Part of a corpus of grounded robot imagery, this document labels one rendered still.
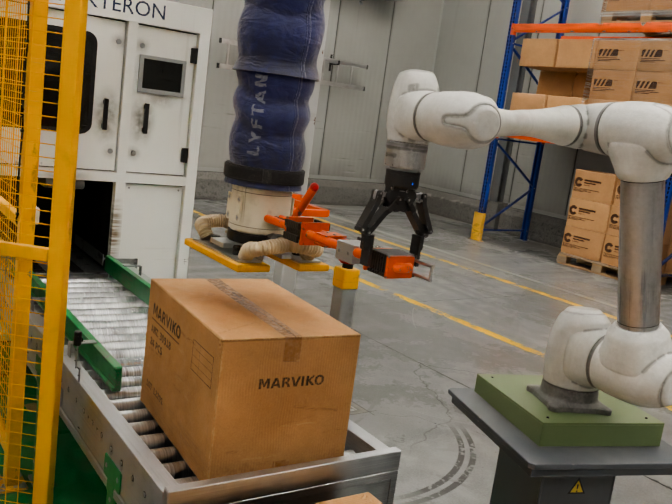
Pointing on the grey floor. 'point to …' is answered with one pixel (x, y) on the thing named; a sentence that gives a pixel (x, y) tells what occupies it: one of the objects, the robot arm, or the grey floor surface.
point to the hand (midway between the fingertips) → (390, 260)
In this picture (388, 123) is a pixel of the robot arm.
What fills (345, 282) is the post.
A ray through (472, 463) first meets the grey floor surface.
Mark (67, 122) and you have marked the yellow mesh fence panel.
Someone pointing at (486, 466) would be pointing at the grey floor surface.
